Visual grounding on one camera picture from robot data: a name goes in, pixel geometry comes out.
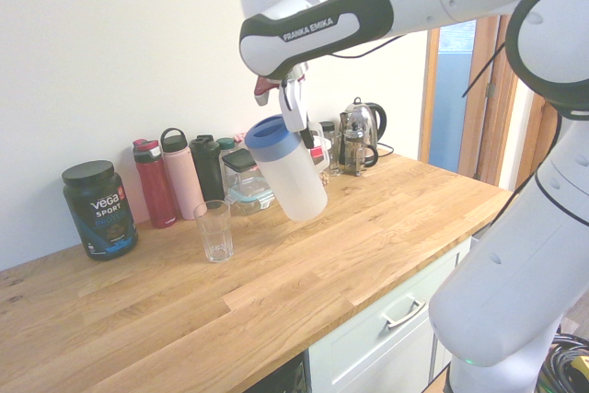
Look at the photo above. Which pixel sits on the glass container with teal lid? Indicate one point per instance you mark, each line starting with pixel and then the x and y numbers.
pixel 248 199

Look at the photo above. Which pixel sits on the clear drinking glass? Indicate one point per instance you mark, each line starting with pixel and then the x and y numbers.
pixel 214 232

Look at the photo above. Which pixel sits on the stainless steel electric kettle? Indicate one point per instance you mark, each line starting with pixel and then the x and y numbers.
pixel 370 121

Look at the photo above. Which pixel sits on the green lid glass jar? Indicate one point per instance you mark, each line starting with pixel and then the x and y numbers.
pixel 225 146

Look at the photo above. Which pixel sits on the glass French press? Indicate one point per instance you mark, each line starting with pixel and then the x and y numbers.
pixel 356 149

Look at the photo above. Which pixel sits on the white lid cereal container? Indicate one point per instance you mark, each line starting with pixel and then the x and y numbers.
pixel 319 153

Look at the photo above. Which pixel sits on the wooden door frame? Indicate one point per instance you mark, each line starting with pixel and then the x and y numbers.
pixel 431 98

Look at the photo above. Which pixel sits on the translucent pitcher with blue lid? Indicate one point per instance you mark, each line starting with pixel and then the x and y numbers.
pixel 294 181

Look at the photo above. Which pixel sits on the pink water bottle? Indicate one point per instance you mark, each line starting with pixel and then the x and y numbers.
pixel 184 181

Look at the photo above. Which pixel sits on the white cabinet drawer front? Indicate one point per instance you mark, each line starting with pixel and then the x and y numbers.
pixel 359 351

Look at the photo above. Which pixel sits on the black dishwasher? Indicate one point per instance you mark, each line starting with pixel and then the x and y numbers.
pixel 285 377

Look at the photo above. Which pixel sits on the silver door hinge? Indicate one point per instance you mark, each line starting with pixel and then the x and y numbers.
pixel 490 89

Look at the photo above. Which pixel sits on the black protein powder tub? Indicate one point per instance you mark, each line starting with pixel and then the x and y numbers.
pixel 103 213

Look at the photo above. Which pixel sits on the red water bottle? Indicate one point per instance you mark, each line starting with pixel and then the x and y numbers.
pixel 156 190

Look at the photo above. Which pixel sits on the red checked lid glass jar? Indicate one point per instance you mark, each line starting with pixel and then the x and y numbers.
pixel 239 136

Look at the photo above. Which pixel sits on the wooden door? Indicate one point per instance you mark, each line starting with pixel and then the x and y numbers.
pixel 481 135

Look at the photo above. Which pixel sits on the black shaker bottle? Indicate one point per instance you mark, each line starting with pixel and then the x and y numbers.
pixel 207 167

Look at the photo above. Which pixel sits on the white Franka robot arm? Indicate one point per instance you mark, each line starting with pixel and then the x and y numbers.
pixel 497 273

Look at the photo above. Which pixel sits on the clear container with black lid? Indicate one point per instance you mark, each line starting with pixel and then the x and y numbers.
pixel 239 163

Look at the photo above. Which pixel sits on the black lid glass jar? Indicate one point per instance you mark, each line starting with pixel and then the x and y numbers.
pixel 326 127

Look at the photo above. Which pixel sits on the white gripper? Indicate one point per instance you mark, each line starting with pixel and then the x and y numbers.
pixel 293 107

